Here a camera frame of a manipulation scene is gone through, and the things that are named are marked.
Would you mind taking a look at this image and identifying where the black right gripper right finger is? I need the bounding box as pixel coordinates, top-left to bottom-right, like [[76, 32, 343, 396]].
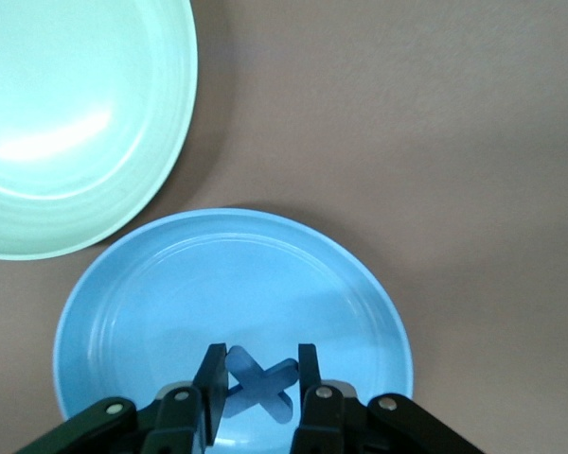
[[291, 342, 487, 454]]

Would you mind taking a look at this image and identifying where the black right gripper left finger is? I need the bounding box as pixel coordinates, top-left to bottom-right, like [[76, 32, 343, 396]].
[[9, 342, 231, 454]]

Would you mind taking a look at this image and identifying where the blue letter X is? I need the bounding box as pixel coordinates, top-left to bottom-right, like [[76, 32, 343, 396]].
[[222, 345, 300, 426]]

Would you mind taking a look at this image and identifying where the blue plate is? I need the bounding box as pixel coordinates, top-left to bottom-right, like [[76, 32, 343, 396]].
[[51, 207, 414, 454]]

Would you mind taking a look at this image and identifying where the green plate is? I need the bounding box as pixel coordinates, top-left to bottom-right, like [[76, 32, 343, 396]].
[[0, 0, 199, 261]]

